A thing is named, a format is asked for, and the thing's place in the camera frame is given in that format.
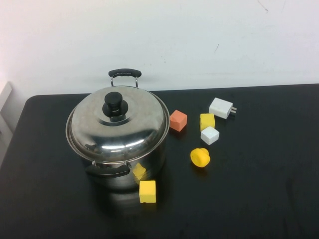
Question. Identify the white charger plug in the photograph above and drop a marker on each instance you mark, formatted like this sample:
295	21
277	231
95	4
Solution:
220	107

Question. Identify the yellow foam cube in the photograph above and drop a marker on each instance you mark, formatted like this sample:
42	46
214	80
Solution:
207	122
147	191

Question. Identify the steel lid black knob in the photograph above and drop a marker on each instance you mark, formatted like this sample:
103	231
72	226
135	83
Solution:
124	139

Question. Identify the white foam cube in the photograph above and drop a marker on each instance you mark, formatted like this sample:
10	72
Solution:
209	135

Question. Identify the orange foam cube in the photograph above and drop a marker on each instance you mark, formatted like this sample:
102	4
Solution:
178	120

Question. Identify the yellow round plastic knob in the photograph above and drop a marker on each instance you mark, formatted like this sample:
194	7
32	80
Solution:
199	157

